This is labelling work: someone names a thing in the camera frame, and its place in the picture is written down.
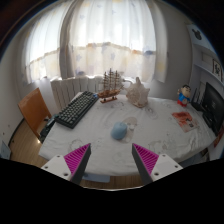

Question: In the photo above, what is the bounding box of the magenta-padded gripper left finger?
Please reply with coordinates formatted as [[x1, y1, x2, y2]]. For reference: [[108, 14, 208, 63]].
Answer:
[[41, 142, 92, 186]]

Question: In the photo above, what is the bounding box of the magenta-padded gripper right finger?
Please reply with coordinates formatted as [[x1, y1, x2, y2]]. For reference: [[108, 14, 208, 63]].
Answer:
[[131, 142, 184, 186]]

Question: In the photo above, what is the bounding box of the light blue computer mouse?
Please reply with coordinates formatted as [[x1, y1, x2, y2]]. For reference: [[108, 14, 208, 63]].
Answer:
[[110, 121, 129, 141]]

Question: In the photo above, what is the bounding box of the red printed mouse pad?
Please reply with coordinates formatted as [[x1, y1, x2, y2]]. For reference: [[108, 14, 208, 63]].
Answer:
[[171, 110, 200, 134]]

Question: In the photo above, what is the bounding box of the white printed tablecloth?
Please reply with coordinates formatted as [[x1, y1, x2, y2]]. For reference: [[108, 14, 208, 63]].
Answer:
[[37, 92, 218, 178]]

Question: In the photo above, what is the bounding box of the black mechanical keyboard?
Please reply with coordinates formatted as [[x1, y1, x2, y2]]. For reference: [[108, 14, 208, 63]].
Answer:
[[53, 90, 100, 130]]

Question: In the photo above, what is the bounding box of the orange wooden chair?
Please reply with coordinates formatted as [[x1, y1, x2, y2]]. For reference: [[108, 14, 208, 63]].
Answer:
[[17, 86, 53, 140]]

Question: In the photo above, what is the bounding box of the large white conch shell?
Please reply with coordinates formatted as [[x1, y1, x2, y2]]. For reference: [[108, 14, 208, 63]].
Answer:
[[125, 76, 151, 109]]

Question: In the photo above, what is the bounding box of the white radiator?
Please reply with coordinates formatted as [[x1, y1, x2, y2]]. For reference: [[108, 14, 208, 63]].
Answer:
[[49, 74, 105, 113]]

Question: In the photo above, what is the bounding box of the cartoon boy figurine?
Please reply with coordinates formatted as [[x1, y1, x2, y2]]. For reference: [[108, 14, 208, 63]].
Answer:
[[176, 84, 193, 108]]

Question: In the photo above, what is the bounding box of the black wifi router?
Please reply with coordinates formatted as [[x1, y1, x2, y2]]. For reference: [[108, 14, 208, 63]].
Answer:
[[190, 86, 206, 113]]

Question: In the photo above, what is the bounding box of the small black box device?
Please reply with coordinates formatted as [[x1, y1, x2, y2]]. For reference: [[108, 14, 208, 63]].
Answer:
[[202, 112, 218, 129]]

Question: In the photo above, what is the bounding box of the wooden sailing ship model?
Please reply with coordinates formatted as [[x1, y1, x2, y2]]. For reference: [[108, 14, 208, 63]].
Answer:
[[97, 67, 125, 104]]

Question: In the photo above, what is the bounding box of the black computer monitor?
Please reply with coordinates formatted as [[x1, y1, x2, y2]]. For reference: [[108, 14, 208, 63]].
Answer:
[[201, 81, 224, 136]]

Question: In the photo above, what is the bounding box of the white star-print curtain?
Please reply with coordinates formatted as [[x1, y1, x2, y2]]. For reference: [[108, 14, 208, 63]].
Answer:
[[24, 0, 168, 85]]

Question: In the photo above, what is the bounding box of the white wall shelf unit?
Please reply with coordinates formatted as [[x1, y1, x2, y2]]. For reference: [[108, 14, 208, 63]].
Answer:
[[186, 22, 224, 85]]

